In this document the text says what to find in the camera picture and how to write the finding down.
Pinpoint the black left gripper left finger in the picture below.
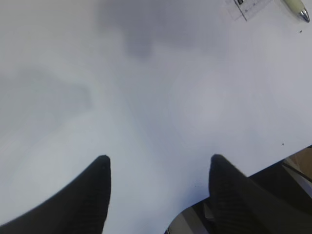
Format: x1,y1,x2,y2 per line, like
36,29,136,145
0,156,111,234

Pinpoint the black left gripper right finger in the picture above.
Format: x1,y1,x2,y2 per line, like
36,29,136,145
209,155,312,234

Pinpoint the cream barrel pen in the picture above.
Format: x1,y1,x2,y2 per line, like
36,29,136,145
284,0,310,23

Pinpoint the clear plastic ruler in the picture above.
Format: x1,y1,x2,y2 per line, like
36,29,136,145
224,0,271,21

